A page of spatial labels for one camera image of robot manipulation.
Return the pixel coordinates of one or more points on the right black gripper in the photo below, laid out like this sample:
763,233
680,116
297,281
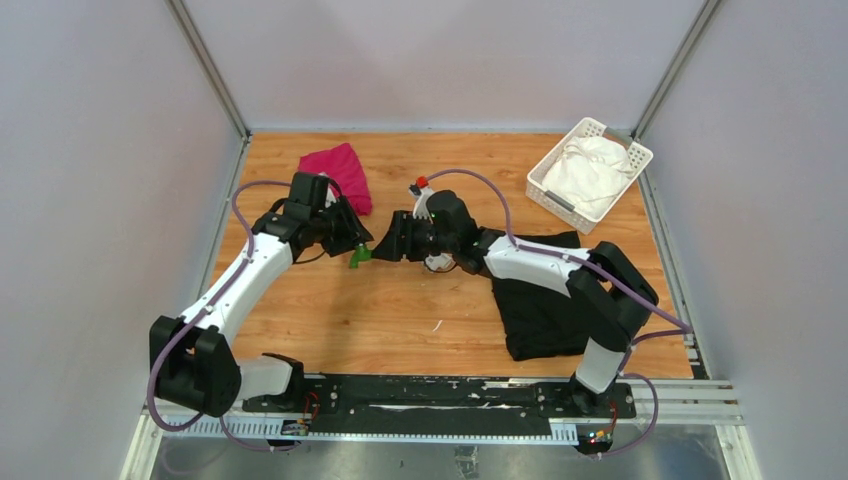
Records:
396,248

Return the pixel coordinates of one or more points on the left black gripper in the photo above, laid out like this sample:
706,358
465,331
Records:
352,232

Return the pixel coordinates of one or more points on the green water faucet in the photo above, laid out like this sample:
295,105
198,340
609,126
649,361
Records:
361,254

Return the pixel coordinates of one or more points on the white pipe fitting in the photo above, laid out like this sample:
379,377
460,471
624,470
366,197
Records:
441,263

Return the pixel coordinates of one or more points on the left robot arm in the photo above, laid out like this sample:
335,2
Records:
191,359

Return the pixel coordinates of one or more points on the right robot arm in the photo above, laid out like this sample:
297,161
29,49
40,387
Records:
603,288

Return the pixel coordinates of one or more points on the magenta folded cloth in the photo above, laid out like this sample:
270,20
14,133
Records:
342,164

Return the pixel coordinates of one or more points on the black folded cloth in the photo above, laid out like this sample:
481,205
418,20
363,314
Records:
537,322

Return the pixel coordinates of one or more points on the white plastic basket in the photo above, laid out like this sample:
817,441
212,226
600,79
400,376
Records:
640,157

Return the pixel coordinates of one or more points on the white cloth in basket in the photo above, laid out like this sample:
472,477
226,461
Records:
589,174

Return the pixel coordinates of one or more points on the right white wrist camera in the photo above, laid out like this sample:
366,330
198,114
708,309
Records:
421,191

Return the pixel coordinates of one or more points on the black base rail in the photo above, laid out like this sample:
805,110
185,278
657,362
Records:
444,406

